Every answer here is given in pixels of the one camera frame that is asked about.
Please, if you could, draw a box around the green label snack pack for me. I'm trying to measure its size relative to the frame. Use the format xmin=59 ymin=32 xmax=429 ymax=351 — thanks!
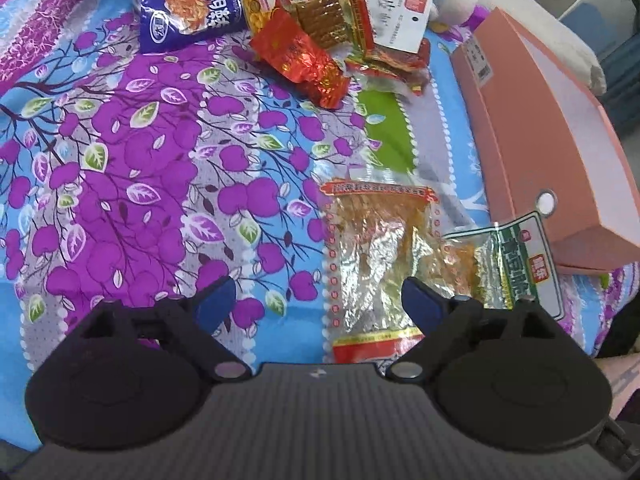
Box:
xmin=444 ymin=211 xmax=564 ymax=321

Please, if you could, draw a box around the white shelf cabinet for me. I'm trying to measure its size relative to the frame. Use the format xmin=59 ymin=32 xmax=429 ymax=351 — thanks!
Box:
xmin=537 ymin=0 xmax=639 ymax=140

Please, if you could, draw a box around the brown spicy strip pack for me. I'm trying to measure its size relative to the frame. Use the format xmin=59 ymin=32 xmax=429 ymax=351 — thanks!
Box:
xmin=242 ymin=0 xmax=359 ymax=51

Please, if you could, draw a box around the clear yellow tofu snack pack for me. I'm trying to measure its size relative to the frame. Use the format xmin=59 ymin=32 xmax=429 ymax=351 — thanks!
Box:
xmin=321 ymin=180 xmax=480 ymax=364

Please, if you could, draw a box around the white label red snack pack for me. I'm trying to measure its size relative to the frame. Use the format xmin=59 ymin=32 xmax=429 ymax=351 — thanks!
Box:
xmin=343 ymin=0 xmax=433 ymax=98

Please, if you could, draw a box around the pink storage box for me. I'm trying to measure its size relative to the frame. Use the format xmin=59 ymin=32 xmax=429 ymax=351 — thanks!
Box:
xmin=451 ymin=9 xmax=639 ymax=274

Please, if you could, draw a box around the blue noodle snack bag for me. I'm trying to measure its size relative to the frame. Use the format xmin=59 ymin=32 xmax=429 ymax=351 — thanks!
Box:
xmin=138 ymin=0 xmax=288 ymax=56

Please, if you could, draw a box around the orange-red foil snack pack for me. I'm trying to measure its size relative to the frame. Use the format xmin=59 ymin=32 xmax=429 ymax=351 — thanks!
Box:
xmin=250 ymin=8 xmax=349 ymax=110

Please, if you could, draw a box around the floral purple bed sheet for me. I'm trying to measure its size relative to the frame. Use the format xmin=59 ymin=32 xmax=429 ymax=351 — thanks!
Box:
xmin=0 ymin=0 xmax=640 ymax=453

